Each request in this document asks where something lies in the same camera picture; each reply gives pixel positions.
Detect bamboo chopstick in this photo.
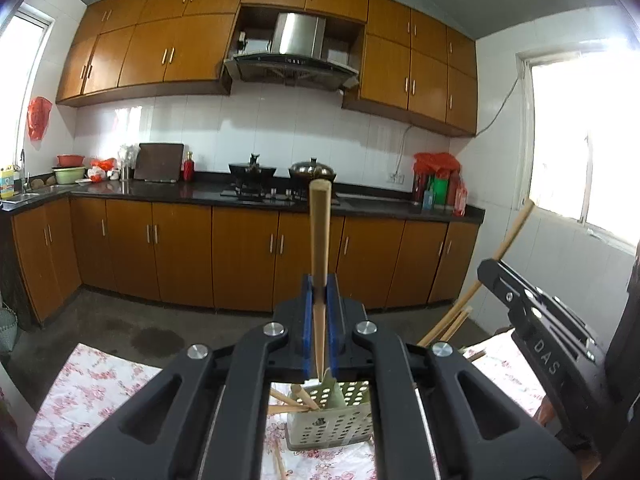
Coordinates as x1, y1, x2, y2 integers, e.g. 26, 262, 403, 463
308, 179, 332, 382
273, 440, 288, 480

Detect lower wooden kitchen cabinets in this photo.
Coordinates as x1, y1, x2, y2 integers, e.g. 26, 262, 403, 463
11, 196, 480, 321

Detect black kitchen countertop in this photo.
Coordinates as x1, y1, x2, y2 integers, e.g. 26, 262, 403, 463
1, 172, 485, 226

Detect gas stove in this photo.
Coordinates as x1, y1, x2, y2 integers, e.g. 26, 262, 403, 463
219, 183, 343, 208

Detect dark pot with lid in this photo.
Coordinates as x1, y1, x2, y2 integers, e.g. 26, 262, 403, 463
288, 157, 336, 182

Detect chopsticks standing in holder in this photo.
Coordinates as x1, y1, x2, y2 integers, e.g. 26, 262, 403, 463
268, 198, 536, 416

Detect grey perforated utensil holder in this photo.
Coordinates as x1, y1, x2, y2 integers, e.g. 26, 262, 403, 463
285, 374, 373, 451

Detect black wok with lid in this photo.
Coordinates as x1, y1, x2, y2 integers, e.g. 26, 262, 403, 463
228, 154, 277, 186

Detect green container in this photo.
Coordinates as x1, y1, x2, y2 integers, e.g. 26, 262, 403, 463
431, 177, 449, 206

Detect red bottle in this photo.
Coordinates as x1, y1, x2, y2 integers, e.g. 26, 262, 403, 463
182, 151, 195, 182

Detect red bag over condiments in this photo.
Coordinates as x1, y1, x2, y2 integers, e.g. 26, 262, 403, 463
413, 152, 461, 180

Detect dark cutting board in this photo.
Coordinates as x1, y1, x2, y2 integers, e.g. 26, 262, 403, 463
134, 143, 183, 183

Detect steel range hood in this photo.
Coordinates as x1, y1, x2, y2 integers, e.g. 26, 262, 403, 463
224, 6, 363, 92

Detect red white plastic bag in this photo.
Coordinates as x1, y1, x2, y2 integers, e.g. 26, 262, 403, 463
87, 158, 117, 183

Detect floral red white tablecloth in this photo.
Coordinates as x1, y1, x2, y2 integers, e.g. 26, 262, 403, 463
26, 332, 544, 479

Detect green basin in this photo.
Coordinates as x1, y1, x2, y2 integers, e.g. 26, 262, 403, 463
53, 166, 87, 185

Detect red basin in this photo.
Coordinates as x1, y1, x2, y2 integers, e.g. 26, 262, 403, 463
56, 154, 85, 168

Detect right window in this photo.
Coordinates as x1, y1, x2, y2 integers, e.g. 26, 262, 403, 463
521, 42, 639, 248

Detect window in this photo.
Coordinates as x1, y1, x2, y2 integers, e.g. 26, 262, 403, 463
0, 4, 51, 168
521, 42, 639, 248

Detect green waste basket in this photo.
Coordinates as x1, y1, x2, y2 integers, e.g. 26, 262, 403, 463
0, 307, 18, 353

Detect yellow detergent bottle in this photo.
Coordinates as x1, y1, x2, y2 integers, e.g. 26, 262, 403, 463
0, 165, 15, 200

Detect left window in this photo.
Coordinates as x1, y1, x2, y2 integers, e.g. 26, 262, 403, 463
0, 4, 51, 168

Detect wall power socket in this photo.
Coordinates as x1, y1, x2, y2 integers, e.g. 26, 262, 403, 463
388, 172, 405, 185

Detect upper wooden wall cabinets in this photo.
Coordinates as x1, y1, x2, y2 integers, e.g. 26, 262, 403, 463
56, 0, 477, 136

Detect red plastic bag on wall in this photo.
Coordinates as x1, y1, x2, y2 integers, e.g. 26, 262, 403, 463
26, 96, 52, 142

